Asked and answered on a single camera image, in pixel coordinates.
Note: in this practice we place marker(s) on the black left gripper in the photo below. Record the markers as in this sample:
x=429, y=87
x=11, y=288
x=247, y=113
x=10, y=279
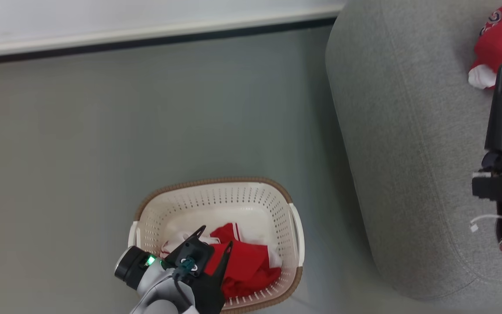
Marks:
x=201, y=290

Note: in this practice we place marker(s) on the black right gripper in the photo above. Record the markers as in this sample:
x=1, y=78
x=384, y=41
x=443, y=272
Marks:
x=501, y=179

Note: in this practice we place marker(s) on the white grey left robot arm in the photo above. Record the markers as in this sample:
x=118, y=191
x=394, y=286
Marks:
x=146, y=279

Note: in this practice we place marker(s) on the red and white garment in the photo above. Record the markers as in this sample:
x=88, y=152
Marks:
x=251, y=266

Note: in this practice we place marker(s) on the grey fabric sofa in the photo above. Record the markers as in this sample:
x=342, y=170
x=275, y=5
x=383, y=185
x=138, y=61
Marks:
x=408, y=131

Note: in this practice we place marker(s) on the cream perforated laundry basket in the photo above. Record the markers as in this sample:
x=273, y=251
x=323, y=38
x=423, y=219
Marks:
x=216, y=205

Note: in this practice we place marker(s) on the white baseboard strip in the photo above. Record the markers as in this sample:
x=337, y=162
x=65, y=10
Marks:
x=146, y=32

